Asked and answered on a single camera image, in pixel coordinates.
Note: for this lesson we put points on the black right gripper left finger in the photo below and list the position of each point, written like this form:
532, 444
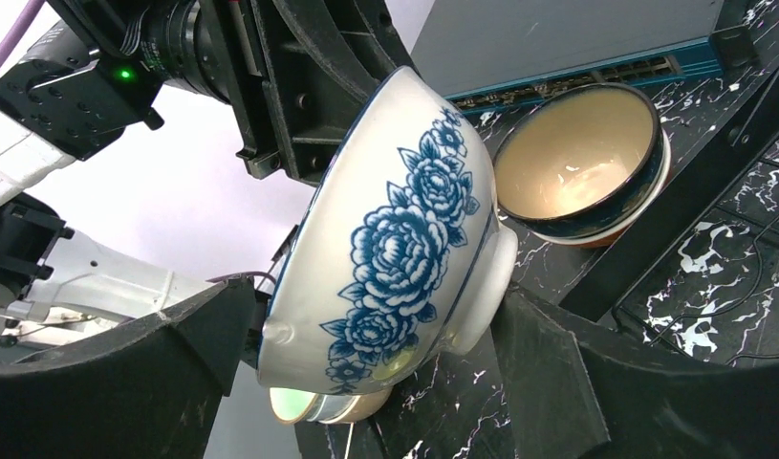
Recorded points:
148, 388

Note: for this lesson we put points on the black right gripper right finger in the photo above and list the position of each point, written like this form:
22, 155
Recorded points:
578, 390

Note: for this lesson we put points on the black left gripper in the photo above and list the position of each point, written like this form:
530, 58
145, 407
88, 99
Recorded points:
295, 73

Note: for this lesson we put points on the black wire dish rack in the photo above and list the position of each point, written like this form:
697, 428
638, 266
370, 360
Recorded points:
698, 274

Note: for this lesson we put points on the blue floral white bowl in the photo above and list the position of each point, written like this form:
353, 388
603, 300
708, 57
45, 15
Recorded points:
400, 256

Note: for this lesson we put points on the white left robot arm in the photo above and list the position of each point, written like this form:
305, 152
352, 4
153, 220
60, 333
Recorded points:
147, 147

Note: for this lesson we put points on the celadon green bowl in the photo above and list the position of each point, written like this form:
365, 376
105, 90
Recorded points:
291, 406

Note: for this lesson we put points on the grey blue network switch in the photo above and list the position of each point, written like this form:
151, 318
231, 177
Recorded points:
493, 55

